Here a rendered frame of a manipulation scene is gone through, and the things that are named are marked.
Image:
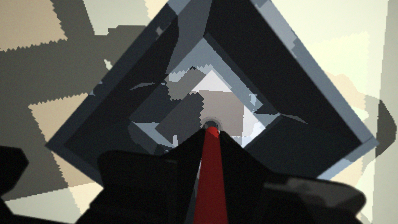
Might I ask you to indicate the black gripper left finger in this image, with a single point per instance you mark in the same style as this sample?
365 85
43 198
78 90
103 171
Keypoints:
174 172

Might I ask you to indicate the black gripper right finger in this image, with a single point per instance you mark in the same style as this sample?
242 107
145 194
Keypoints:
250 186

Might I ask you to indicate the red peg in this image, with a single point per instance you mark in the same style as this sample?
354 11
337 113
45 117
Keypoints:
210 205

